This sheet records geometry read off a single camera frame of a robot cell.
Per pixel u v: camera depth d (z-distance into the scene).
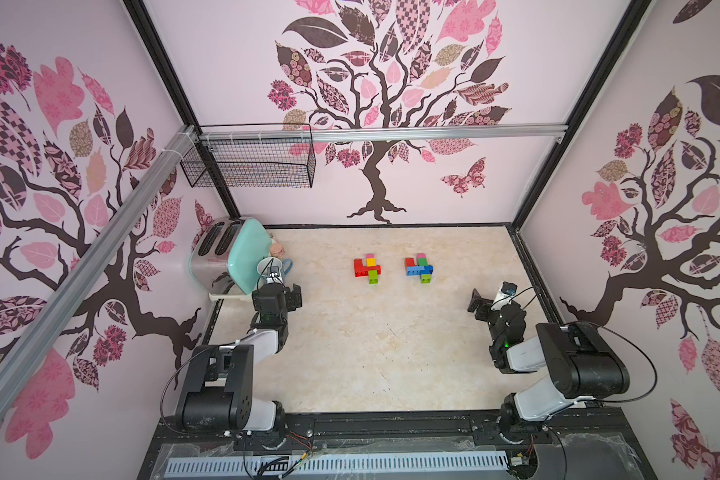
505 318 0.72
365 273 1.03
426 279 1.02
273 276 0.78
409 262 1.07
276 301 0.70
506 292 0.79
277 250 1.00
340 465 0.70
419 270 1.04
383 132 0.93
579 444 0.72
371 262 1.07
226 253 0.89
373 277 1.03
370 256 1.10
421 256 1.10
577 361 0.46
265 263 1.02
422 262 1.07
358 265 1.04
